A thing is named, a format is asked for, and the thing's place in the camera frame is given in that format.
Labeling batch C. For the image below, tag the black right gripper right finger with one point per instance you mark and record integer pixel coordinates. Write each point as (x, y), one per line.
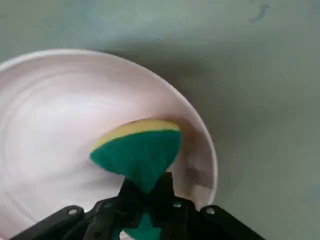
(180, 220)

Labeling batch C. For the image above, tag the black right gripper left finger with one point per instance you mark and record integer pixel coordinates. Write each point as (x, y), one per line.
(100, 222)

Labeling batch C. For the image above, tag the pink plate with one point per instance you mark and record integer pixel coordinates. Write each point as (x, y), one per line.
(62, 125)

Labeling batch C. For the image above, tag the green and yellow sponge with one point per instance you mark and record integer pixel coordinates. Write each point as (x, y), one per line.
(137, 155)

